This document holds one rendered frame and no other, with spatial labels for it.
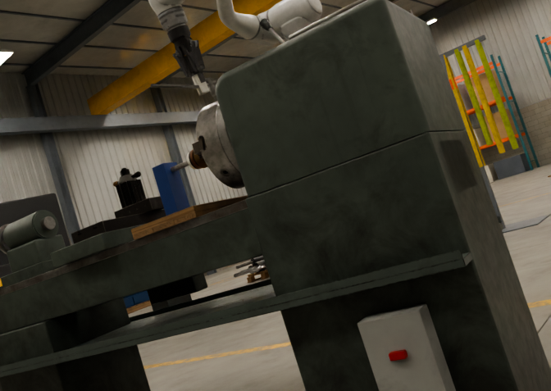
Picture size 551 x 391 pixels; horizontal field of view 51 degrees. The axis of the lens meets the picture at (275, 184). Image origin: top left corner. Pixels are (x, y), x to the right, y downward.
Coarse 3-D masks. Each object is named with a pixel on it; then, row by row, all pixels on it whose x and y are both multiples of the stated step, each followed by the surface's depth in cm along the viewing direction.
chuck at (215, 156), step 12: (204, 108) 200; (216, 108) 193; (204, 120) 194; (204, 132) 192; (216, 132) 189; (216, 144) 190; (204, 156) 193; (216, 156) 191; (216, 168) 193; (228, 168) 192; (228, 180) 197; (240, 180) 197
